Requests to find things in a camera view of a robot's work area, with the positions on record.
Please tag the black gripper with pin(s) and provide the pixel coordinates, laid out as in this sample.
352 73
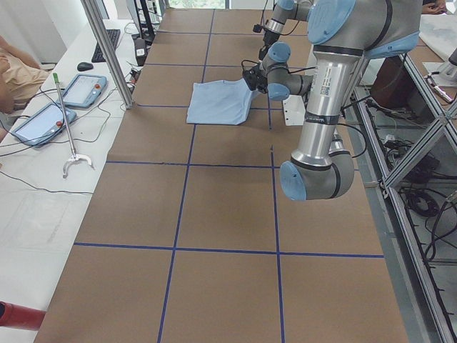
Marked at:
258 81
268 37

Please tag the light blue t-shirt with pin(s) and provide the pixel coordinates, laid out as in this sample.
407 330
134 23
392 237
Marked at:
220 102

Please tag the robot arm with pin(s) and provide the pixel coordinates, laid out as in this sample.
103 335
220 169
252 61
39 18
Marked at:
342 34
283 10

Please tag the black power adapter box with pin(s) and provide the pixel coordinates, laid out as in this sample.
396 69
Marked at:
140 50

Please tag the far blue teach pendant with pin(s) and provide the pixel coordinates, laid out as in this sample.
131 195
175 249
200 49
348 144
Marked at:
83 90

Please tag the blue teach pendant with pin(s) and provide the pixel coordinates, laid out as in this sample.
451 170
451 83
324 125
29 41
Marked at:
42 127
83 90

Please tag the black computer mouse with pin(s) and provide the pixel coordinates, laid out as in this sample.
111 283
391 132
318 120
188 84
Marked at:
85 66

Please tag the reacher grabber tool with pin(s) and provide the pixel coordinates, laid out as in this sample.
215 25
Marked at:
75 157

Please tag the near blue teach pendant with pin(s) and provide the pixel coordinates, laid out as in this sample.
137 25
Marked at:
42 127

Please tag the seated person beige shirt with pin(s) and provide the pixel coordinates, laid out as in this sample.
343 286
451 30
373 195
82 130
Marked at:
21 77

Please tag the red cylinder object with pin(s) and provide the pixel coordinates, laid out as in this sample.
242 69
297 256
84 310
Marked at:
19 317

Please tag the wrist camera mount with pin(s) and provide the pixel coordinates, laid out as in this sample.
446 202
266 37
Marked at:
258 28
252 79

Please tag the white pedestal base plate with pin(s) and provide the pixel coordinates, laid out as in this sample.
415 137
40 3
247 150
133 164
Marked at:
294 110

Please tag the aluminium frame post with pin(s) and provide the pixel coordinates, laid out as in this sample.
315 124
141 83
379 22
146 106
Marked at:
96 22

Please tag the aluminium frame rail right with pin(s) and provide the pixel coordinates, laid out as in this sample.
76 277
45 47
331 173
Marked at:
407 154

